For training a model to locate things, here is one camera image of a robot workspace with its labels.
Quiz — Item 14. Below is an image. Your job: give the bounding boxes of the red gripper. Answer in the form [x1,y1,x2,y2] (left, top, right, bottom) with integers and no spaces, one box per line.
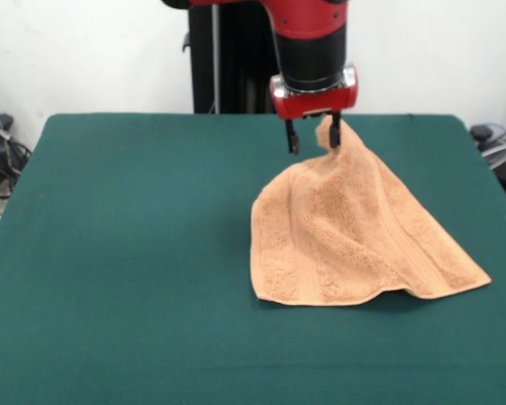
[269,62,361,155]

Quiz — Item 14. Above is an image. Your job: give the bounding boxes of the tan terry towel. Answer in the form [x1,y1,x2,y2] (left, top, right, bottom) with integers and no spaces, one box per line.
[250,114,493,307]

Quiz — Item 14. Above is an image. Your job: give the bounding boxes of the dark green table cloth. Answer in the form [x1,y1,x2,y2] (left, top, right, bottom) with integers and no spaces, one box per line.
[0,112,506,405]

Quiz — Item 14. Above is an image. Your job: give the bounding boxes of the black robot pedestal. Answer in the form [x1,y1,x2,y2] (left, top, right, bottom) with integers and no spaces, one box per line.
[181,0,288,115]

